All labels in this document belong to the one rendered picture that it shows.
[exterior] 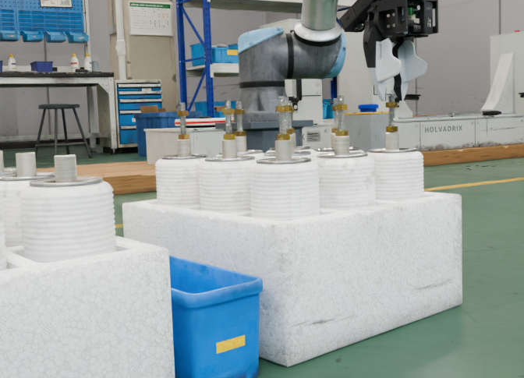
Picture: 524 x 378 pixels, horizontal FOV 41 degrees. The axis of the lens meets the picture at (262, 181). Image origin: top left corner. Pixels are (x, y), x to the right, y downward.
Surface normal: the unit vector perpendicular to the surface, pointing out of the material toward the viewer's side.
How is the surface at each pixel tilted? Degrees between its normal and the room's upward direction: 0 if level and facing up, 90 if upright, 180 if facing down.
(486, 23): 90
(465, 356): 0
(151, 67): 90
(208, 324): 92
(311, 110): 90
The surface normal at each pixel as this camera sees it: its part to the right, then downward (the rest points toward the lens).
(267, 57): 0.11, 0.09
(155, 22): 0.52, 0.07
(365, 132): -0.75, 0.09
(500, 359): -0.04, -0.99
